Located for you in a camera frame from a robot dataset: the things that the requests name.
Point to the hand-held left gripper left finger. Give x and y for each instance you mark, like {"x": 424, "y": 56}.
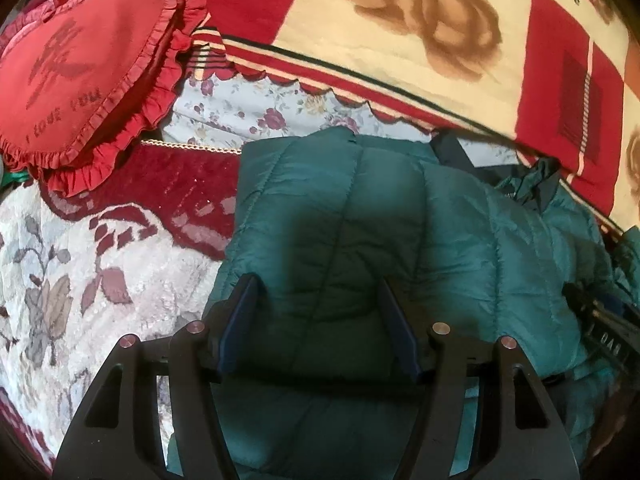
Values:
{"x": 239, "y": 320}

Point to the red and cream rose blanket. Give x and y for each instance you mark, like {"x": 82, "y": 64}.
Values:
{"x": 400, "y": 25}

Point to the white and maroon floral blanket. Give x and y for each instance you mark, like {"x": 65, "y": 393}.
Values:
{"x": 100, "y": 270}

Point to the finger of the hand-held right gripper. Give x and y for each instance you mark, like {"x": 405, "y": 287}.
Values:
{"x": 580, "y": 296}

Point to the green cloth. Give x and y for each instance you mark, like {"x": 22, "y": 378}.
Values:
{"x": 12, "y": 177}

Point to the green puffer jacket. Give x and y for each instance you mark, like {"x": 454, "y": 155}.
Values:
{"x": 380, "y": 210}

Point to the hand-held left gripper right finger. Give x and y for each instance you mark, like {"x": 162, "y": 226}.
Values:
{"x": 400, "y": 325}

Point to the red heart-shaped ruffled pillow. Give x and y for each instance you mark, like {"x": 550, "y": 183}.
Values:
{"x": 85, "y": 75}

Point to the white floral bed sheet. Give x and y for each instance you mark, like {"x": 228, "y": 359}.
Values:
{"x": 240, "y": 110}

